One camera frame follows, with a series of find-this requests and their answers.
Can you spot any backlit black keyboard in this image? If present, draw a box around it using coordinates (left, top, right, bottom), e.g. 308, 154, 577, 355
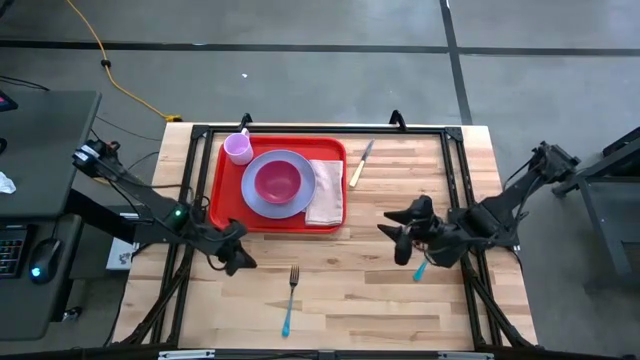
0, 227, 29, 280

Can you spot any reddish pink bowl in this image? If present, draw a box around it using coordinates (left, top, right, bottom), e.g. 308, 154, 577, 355
253, 159, 303, 205

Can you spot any fork with teal handle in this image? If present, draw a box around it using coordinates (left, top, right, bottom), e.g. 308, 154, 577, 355
280, 264, 301, 338

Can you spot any white printed box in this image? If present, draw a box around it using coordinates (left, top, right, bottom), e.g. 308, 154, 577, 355
105, 237, 140, 271

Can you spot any black computer mouse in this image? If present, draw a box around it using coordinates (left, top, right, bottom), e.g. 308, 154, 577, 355
28, 238, 64, 286

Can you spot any grey side desk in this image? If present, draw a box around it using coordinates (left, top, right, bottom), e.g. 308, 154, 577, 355
0, 89, 103, 342

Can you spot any yellow extension cable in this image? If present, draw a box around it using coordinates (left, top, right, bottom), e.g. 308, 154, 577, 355
64, 0, 184, 124

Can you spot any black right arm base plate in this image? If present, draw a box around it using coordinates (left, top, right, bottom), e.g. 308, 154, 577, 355
448, 207, 522, 250

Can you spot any beige cloth napkin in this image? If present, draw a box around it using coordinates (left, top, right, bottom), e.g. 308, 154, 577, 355
304, 158, 345, 227

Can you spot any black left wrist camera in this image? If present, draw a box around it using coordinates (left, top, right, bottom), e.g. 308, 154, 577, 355
227, 218, 250, 240

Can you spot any silver metal bracket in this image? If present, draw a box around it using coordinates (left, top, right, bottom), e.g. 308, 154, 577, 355
438, 351, 495, 360
158, 349, 216, 360

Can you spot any knife with cream handle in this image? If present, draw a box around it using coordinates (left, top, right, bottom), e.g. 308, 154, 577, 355
348, 138, 376, 189

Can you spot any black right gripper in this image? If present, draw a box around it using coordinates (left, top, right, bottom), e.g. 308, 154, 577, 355
377, 195, 469, 269

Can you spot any pale pink mug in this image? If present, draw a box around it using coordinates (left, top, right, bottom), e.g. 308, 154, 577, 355
223, 128, 255, 167

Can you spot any lavender plate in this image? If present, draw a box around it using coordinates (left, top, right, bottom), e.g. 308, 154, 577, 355
241, 148, 318, 220

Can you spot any black device with pink screen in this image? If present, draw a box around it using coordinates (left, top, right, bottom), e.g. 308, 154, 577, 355
0, 89, 19, 114

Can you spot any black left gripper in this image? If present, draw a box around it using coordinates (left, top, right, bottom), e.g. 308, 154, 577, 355
202, 224, 259, 276

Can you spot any red plastic tray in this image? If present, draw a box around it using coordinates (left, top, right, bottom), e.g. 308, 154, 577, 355
209, 135, 348, 235

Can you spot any black aluminium table frame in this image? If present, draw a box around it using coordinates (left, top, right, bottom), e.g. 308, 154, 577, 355
110, 122, 540, 351

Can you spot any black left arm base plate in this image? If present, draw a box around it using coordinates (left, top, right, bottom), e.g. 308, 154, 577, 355
132, 207, 207, 246

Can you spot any dark grey metal table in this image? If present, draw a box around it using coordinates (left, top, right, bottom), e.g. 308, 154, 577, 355
552, 127, 640, 292

